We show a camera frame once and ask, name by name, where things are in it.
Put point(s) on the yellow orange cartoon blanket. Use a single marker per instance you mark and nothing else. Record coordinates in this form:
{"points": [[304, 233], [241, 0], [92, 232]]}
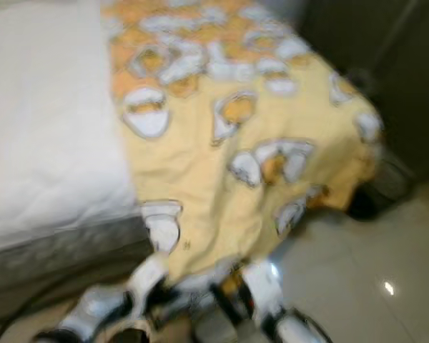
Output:
{"points": [[214, 157]]}

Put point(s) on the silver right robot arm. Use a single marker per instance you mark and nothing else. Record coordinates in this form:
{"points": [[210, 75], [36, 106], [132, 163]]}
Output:
{"points": [[300, 330]]}

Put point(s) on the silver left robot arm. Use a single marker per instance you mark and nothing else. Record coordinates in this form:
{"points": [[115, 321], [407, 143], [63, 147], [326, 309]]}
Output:
{"points": [[93, 314]]}

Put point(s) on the white quilted mattress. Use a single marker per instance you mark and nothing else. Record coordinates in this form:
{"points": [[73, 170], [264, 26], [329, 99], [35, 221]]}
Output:
{"points": [[50, 128]]}

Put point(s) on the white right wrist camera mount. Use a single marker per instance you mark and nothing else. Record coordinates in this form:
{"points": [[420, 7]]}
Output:
{"points": [[264, 286]]}

